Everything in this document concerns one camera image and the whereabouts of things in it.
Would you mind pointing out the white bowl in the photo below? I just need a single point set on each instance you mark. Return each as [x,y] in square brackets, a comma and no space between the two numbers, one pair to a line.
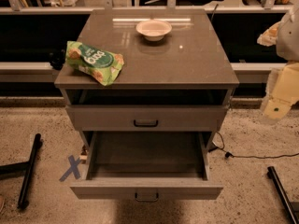
[154,30]

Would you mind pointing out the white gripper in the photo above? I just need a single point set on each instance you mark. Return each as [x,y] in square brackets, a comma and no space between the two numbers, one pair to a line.
[289,37]

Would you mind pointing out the black object behind cabinet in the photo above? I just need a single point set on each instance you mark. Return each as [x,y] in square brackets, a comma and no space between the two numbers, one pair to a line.
[57,59]

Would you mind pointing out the black stand leg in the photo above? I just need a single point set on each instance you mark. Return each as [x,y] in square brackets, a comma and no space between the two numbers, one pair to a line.
[291,208]
[28,168]

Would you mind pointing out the right black stand leg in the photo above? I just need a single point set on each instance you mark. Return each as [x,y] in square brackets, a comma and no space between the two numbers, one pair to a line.
[291,208]

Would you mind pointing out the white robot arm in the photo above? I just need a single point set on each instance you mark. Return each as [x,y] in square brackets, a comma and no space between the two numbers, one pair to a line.
[285,36]

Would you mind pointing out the grey drawer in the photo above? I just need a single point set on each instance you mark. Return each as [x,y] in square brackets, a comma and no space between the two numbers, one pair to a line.
[149,118]
[146,167]

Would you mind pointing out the left black stand leg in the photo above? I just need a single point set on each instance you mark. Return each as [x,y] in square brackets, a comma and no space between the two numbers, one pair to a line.
[28,168]

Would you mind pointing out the blue tape cross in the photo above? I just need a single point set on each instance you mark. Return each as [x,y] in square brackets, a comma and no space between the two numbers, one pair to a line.
[73,169]

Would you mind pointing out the grey drawer cabinet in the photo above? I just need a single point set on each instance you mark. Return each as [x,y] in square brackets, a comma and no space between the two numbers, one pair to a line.
[188,67]

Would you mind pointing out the green snack bag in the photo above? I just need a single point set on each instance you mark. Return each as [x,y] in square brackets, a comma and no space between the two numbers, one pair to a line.
[103,66]

